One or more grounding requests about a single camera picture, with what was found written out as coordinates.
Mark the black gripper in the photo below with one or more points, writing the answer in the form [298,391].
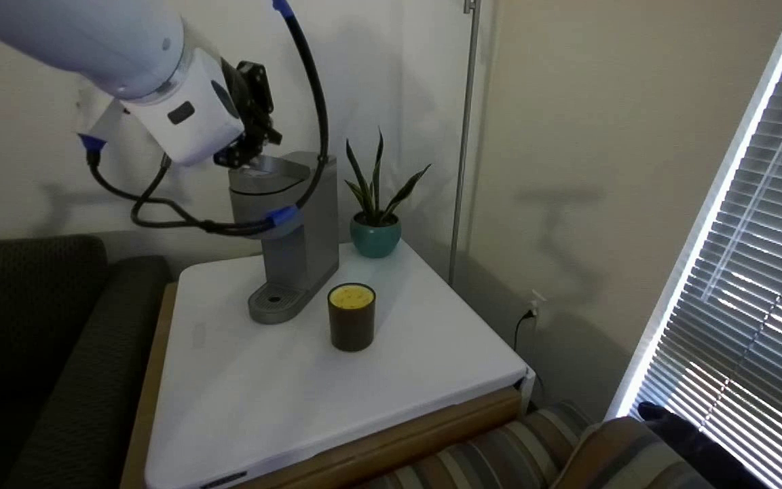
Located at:
[255,123]

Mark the grey pod coffee maker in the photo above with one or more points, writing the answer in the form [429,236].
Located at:
[300,245]

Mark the green snake plant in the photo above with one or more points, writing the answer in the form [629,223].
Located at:
[372,185]

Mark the teal plant pot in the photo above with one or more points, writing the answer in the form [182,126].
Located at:
[376,238]

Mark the dark candle jar yellow wax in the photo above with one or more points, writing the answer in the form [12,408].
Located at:
[351,323]

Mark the thin metal pole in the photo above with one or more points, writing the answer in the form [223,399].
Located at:
[466,138]

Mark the white rectangular board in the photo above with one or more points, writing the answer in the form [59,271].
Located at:
[300,391]

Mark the dark grey couch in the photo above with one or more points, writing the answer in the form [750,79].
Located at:
[40,362]

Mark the wooden side table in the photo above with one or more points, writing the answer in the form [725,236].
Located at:
[408,444]

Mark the striped sofa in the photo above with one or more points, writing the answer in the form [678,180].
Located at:
[481,458]

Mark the striped cushion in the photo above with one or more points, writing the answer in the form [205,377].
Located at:
[617,458]

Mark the dark object on sofa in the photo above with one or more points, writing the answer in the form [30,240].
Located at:
[679,430]

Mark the white window blinds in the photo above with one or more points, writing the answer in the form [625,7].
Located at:
[752,300]

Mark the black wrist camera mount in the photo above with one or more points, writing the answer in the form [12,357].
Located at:
[255,77]

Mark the white wall outlet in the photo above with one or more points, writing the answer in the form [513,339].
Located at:
[537,305]

